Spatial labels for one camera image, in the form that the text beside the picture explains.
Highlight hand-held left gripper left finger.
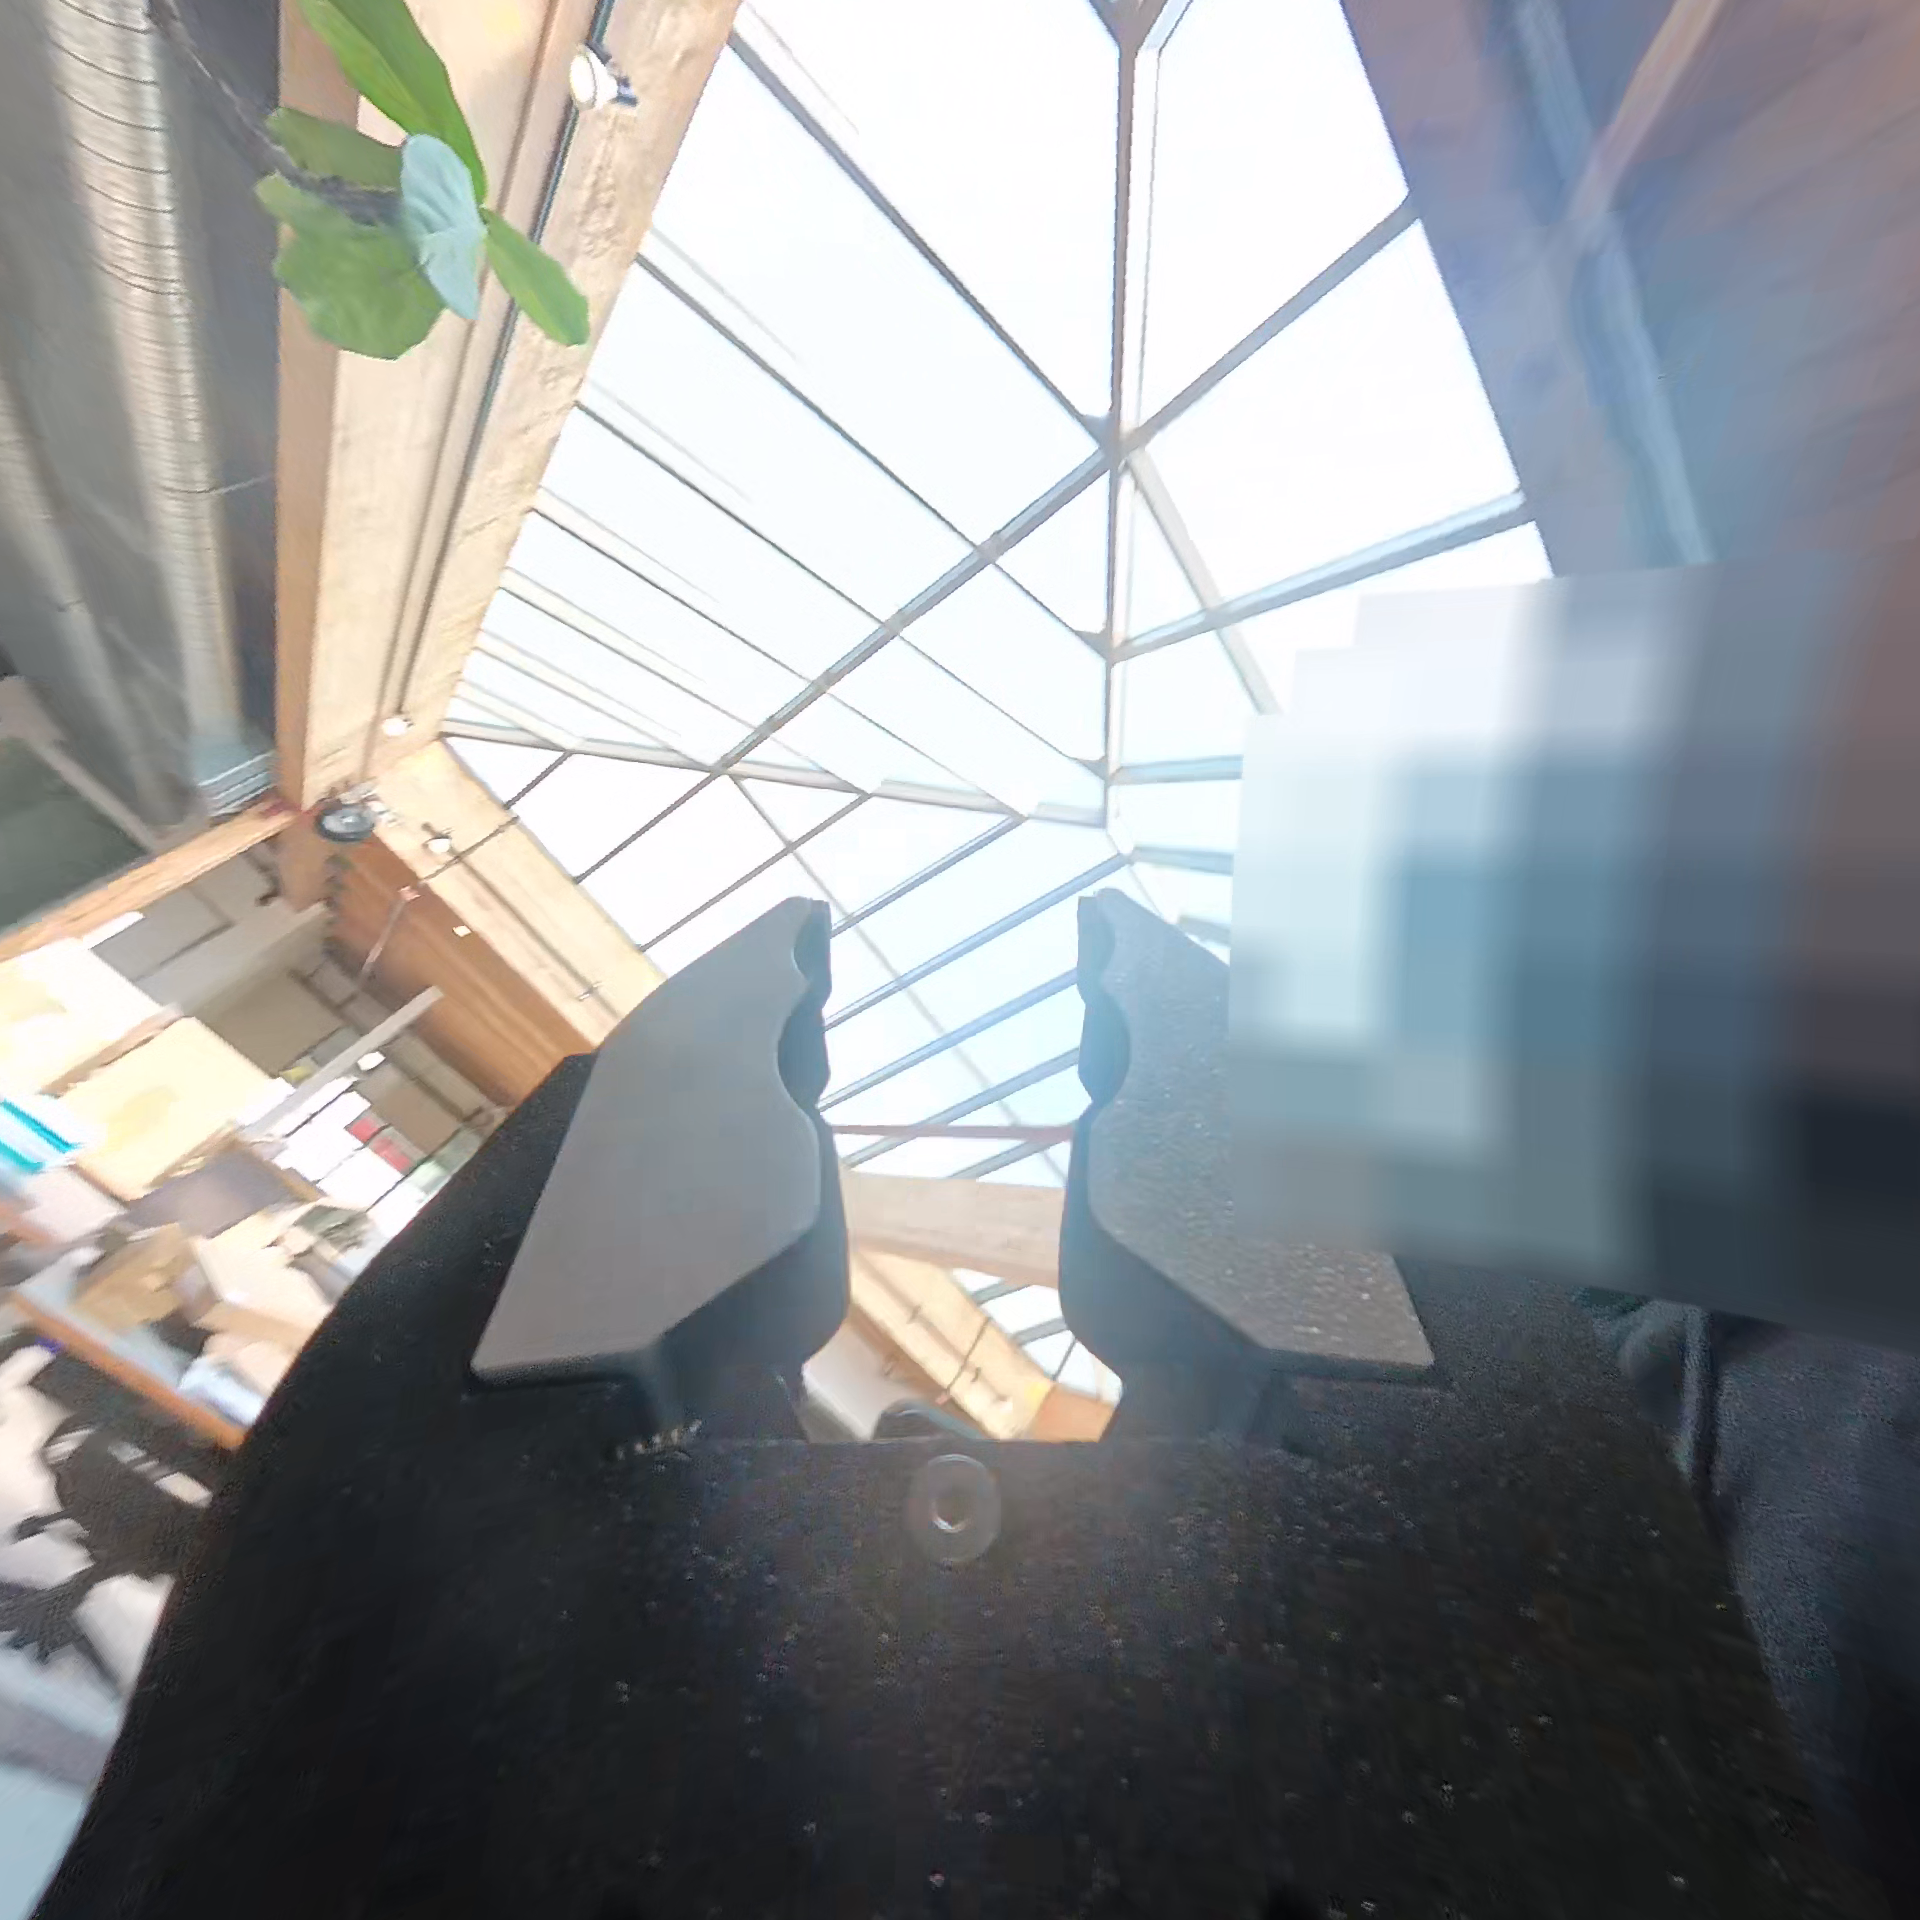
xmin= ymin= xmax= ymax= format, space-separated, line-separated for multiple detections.
xmin=467 ymin=896 xmax=851 ymax=1433

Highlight black office chair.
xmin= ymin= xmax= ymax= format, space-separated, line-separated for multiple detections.
xmin=0 ymin=1342 xmax=190 ymax=1659

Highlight person's dark jacket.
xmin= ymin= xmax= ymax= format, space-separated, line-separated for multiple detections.
xmin=1581 ymin=1286 xmax=1920 ymax=1920

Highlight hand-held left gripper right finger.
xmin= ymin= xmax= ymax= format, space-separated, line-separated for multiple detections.
xmin=1055 ymin=888 xmax=1440 ymax=1438

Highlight green plant leaves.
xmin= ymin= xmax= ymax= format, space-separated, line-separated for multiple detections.
xmin=251 ymin=0 xmax=595 ymax=366

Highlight cluttered wooden shelf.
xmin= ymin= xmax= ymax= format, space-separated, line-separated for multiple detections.
xmin=0 ymin=900 xmax=503 ymax=1454

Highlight light wooden roof beam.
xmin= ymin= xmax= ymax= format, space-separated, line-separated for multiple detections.
xmin=835 ymin=1165 xmax=1080 ymax=1295

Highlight silver ventilation duct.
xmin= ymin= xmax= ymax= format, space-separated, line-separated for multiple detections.
xmin=0 ymin=0 xmax=288 ymax=820

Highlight thick wooden roof beam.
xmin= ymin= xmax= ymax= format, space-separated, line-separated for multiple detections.
xmin=273 ymin=0 xmax=744 ymax=820

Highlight red metal tie rod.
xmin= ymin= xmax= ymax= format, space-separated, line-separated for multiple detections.
xmin=828 ymin=1115 xmax=1076 ymax=1146

